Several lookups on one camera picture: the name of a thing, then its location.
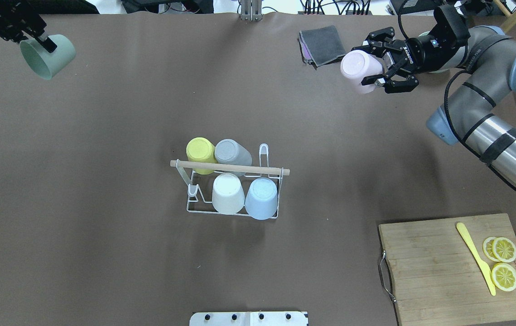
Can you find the white wire cup holder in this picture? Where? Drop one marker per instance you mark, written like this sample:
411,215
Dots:
199,178

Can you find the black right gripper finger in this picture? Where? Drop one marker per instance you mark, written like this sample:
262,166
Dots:
378,42
391,86

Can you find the grey cup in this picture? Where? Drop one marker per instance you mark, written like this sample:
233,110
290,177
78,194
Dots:
229,152

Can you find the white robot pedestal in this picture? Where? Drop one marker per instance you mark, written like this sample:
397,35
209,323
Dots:
258,318

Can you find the white cup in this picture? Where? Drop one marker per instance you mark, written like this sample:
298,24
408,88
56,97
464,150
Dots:
227,194

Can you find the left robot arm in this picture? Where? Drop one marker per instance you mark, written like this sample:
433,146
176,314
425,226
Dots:
19,21

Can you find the mint green cup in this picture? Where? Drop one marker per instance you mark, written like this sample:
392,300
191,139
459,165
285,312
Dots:
46,65

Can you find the lemon slice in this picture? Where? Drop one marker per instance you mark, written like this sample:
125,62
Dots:
487,249
503,249
503,275

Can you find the wooden cutting board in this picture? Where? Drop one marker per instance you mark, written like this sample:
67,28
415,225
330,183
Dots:
435,280

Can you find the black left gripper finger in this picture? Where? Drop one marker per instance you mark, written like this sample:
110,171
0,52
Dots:
48,44

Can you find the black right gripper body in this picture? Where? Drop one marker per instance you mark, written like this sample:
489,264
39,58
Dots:
421,53

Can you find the yellow cup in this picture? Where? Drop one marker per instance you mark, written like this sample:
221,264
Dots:
201,150

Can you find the grey folded cloth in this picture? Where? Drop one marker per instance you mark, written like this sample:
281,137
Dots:
321,46

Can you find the pink cup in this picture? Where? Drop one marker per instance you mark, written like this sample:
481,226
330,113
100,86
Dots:
357,65

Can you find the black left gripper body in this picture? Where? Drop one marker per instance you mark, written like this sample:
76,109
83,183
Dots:
10,20

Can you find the light blue cup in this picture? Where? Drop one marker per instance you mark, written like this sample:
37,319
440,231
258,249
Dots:
262,199

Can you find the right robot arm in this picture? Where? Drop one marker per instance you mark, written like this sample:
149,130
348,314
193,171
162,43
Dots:
483,52

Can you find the yellow plastic knife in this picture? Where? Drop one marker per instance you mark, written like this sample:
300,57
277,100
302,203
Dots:
482,265

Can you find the aluminium frame post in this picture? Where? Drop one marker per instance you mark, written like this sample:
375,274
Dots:
251,10

